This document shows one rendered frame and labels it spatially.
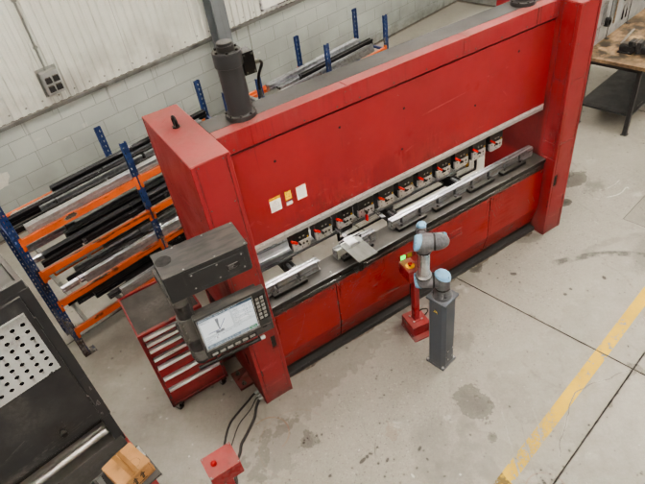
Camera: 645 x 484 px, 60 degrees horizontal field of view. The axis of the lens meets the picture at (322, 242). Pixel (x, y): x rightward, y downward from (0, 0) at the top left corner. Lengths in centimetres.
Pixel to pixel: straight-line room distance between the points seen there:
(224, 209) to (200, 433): 206
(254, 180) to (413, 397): 217
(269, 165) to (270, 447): 217
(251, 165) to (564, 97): 286
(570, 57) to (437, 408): 301
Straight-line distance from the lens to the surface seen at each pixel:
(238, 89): 347
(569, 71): 520
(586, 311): 544
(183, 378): 467
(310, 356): 492
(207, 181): 328
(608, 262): 595
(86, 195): 500
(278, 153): 368
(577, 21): 505
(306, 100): 366
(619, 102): 808
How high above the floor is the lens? 388
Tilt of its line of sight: 40 degrees down
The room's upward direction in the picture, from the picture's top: 9 degrees counter-clockwise
